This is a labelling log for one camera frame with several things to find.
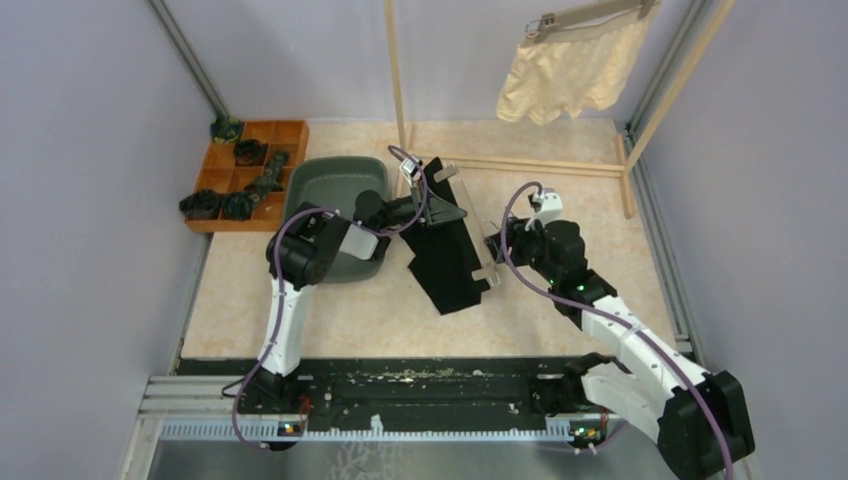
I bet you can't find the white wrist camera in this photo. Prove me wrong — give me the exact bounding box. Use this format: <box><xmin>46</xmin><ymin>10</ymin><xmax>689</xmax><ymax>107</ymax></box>
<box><xmin>399</xmin><ymin>155</ymin><xmax>423</xmax><ymax>190</ymax></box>
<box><xmin>525</xmin><ymin>188</ymin><xmax>563</xmax><ymax>231</ymax></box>

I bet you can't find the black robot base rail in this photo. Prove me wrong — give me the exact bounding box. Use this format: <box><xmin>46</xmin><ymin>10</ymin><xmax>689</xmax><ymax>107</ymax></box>
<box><xmin>231</xmin><ymin>354</ymin><xmax>631</xmax><ymax>435</ymax></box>

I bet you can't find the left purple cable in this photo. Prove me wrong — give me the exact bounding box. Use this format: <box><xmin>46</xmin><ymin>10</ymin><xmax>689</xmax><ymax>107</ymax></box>
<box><xmin>229</xmin><ymin>144</ymin><xmax>432</xmax><ymax>453</ymax></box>

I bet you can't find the beige cotton underwear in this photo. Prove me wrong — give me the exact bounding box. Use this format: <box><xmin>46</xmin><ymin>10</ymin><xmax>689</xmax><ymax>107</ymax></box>
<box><xmin>495</xmin><ymin>9</ymin><xmax>657</xmax><ymax>126</ymax></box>

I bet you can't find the black garment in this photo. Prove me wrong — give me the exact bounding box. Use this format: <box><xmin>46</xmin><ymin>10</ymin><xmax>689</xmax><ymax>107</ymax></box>
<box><xmin>401</xmin><ymin>157</ymin><xmax>492</xmax><ymax>315</ymax></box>

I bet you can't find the wooden clothes rack frame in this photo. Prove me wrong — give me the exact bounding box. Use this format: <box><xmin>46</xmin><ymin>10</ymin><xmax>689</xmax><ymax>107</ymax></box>
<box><xmin>381</xmin><ymin>0</ymin><xmax>740</xmax><ymax>223</ymax></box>

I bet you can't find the orange compartment tray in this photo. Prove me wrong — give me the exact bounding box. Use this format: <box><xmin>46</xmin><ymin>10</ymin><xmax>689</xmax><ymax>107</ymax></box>
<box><xmin>184</xmin><ymin>120</ymin><xmax>310</xmax><ymax>233</ymax></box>

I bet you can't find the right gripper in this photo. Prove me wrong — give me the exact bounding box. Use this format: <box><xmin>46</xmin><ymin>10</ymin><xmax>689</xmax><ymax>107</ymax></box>
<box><xmin>486</xmin><ymin>214</ymin><xmax>560</xmax><ymax>285</ymax></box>

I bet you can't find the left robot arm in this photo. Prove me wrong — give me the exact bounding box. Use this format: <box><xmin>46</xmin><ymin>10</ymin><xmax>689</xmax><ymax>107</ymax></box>
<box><xmin>258</xmin><ymin>187</ymin><xmax>467</xmax><ymax>414</ymax></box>

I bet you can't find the dark green plastic bin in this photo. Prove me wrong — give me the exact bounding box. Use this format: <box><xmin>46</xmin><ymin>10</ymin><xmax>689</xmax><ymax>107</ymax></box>
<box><xmin>280</xmin><ymin>155</ymin><xmax>390</xmax><ymax>285</ymax></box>

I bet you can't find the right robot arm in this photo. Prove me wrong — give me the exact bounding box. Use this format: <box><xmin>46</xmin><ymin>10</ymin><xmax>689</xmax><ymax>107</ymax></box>
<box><xmin>486</xmin><ymin>218</ymin><xmax>756</xmax><ymax>479</ymax></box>

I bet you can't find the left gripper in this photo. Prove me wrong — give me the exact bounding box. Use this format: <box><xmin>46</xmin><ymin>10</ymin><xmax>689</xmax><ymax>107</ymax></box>
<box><xmin>376</xmin><ymin>179</ymin><xmax>466</xmax><ymax>231</ymax></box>

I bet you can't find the beige clip hanger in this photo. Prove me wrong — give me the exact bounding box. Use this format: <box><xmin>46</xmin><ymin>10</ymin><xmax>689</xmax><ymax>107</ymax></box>
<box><xmin>525</xmin><ymin>0</ymin><xmax>658</xmax><ymax>43</ymax></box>

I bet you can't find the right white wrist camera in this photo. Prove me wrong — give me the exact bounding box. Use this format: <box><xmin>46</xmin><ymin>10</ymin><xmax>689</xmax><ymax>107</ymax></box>
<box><xmin>525</xmin><ymin>188</ymin><xmax>563</xmax><ymax>231</ymax></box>

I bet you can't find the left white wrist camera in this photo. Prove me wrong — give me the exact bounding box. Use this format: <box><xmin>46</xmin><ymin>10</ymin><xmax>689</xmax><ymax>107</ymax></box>
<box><xmin>399</xmin><ymin>155</ymin><xmax>423</xmax><ymax>190</ymax></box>

